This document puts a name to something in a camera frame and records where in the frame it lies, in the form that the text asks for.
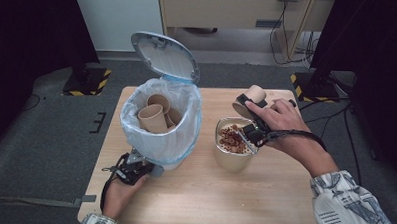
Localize person's left hand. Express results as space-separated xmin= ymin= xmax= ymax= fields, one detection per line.
xmin=102 ymin=173 xmax=149 ymax=222

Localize cream bowl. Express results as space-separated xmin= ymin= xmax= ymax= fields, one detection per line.
xmin=212 ymin=116 xmax=259 ymax=174

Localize black hanging cables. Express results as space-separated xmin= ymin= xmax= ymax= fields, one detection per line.
xmin=268 ymin=0 xmax=321 ymax=68

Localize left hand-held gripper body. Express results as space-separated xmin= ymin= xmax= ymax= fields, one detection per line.
xmin=101 ymin=147 xmax=155 ymax=187

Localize black tape floor mark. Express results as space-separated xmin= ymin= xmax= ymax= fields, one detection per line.
xmin=89 ymin=110 xmax=107 ymax=135

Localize white pedal trash can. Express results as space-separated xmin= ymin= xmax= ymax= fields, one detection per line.
xmin=117 ymin=29 xmax=206 ymax=173

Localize black braided right gripper cable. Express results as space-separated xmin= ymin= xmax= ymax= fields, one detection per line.
xmin=253 ymin=127 xmax=328 ymax=153

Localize translucent white trash bag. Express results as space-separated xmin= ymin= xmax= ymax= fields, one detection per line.
xmin=118 ymin=73 xmax=205 ymax=168

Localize person's right hand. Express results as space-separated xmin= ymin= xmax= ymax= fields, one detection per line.
xmin=242 ymin=97 xmax=313 ymax=154

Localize striped black stand base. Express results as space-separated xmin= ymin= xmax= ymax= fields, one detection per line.
xmin=289 ymin=71 xmax=343 ymax=105
xmin=61 ymin=65 xmax=113 ymax=98

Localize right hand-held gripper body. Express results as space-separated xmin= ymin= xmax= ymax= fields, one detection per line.
xmin=238 ymin=120 xmax=272 ymax=150

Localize pile of brown cereal rings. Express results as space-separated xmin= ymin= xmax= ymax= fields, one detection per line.
xmin=217 ymin=123 xmax=250 ymax=155

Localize wooden cabinet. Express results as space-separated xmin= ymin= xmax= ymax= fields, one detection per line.
xmin=154 ymin=0 xmax=316 ymax=62

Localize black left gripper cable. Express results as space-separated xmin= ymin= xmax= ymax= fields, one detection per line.
xmin=99 ymin=152 xmax=130 ymax=214

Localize thin black floor cable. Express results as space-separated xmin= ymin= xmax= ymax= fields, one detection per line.
xmin=20 ymin=92 xmax=42 ymax=114

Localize black curtain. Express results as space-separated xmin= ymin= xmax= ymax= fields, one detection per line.
xmin=305 ymin=0 xmax=397 ymax=187
xmin=0 ymin=0 xmax=102 ymax=162

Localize brown paper cup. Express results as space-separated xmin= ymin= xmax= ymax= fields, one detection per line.
xmin=231 ymin=83 xmax=267 ymax=121
xmin=145 ymin=93 xmax=171 ymax=115
xmin=137 ymin=103 xmax=170 ymax=135
xmin=165 ymin=107 xmax=184 ymax=128

